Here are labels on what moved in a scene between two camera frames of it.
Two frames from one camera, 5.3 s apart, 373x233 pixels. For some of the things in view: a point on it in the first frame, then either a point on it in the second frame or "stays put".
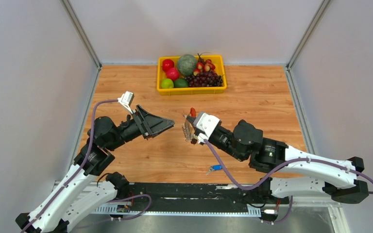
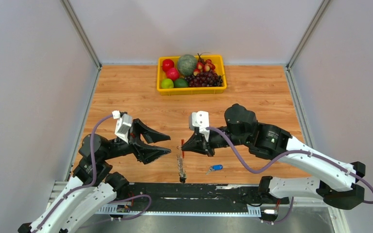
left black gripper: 147,123 → 145,152
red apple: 167,64 stays put
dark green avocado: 180,82 stays put
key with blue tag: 214,167 stays put
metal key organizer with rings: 188,129 → 182,174
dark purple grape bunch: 207,78 stays put
